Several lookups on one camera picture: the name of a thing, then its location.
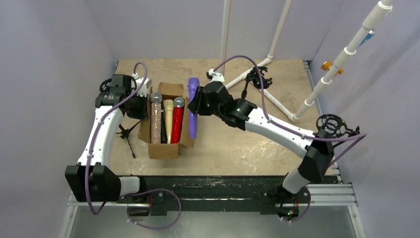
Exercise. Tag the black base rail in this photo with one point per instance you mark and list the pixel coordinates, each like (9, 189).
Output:
(214, 194)

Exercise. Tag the white PVC pipe frame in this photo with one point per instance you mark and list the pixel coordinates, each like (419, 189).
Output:
(284, 35)

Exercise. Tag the black tripod mic stand right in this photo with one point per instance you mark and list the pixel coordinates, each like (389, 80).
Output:
(335, 126)

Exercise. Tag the black round-base desk mic stand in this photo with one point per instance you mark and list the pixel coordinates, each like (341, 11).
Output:
(256, 77)

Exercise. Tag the silver rhinestone microphone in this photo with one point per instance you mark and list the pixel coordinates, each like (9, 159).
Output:
(156, 100)

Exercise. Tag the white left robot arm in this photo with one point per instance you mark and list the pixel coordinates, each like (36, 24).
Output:
(90, 179)

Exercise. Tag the black tripod mic stand left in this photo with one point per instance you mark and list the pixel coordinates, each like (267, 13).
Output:
(125, 132)

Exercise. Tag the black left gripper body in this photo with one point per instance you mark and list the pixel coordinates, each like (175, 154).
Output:
(138, 107)

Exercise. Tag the brown cardboard box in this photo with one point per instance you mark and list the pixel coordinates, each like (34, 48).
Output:
(169, 91)

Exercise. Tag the black tripod mic stand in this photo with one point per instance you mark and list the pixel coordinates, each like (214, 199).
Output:
(335, 126)
(125, 132)

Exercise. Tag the cream plastic microphone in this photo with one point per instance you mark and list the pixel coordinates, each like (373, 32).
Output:
(168, 110)

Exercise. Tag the blue marker on pipe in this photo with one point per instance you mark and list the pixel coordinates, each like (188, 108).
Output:
(369, 35)

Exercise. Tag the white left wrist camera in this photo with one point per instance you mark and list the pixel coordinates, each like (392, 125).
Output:
(141, 84)

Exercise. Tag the red glitter microphone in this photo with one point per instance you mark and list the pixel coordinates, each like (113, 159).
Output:
(178, 113)

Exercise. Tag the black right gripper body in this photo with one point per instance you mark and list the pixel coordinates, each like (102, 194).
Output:
(197, 101)

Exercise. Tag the black microphone with silver band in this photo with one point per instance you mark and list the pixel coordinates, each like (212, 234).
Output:
(163, 135)

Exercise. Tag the orange clamp on pipe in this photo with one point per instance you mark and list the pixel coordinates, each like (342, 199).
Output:
(326, 65)

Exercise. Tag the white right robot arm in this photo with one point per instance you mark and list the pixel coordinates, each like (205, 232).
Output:
(314, 148)

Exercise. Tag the purple plastic microphone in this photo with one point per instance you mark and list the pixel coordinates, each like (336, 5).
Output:
(193, 84)

